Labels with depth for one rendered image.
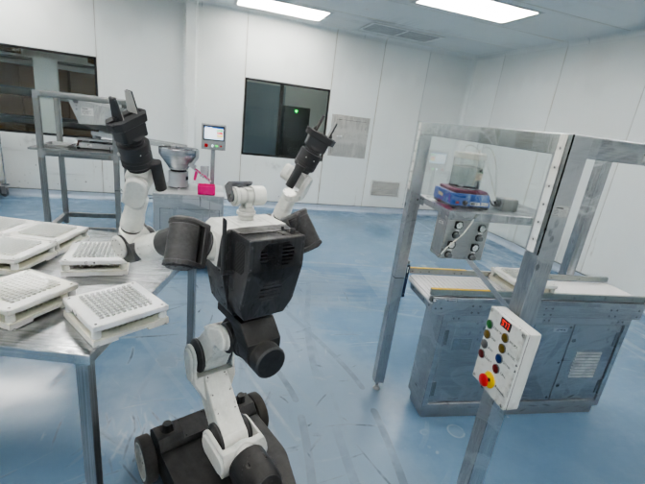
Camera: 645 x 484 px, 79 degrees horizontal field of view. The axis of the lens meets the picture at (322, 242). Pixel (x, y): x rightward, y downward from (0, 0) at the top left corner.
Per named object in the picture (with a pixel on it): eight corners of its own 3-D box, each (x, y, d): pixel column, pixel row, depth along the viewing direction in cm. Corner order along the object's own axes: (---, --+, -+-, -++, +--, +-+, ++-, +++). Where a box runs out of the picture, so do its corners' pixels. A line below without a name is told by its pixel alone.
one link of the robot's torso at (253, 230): (312, 317, 136) (324, 219, 126) (222, 343, 115) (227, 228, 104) (268, 284, 158) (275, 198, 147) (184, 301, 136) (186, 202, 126)
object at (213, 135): (200, 187, 392) (202, 123, 373) (200, 185, 401) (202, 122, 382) (224, 188, 399) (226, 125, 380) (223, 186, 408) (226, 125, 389)
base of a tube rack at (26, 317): (-44, 311, 128) (-45, 304, 127) (31, 284, 150) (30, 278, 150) (10, 331, 121) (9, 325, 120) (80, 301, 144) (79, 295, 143)
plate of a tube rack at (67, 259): (59, 265, 158) (59, 260, 157) (73, 245, 179) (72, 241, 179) (127, 264, 167) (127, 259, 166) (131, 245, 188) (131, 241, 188)
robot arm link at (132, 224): (145, 191, 130) (135, 231, 142) (115, 199, 122) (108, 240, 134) (164, 212, 128) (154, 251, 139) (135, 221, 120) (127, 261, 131)
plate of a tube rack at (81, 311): (61, 303, 131) (61, 298, 130) (134, 285, 149) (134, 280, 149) (92, 333, 117) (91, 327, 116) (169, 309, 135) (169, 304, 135)
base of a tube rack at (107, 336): (63, 316, 133) (62, 310, 132) (135, 297, 151) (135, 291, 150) (93, 348, 118) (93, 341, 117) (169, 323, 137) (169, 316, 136)
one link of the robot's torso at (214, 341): (226, 364, 177) (273, 344, 143) (188, 376, 166) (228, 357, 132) (218, 332, 181) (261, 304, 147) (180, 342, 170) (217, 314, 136)
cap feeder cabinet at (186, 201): (153, 272, 369) (152, 192, 345) (158, 251, 420) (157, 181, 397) (221, 271, 388) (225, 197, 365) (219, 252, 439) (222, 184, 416)
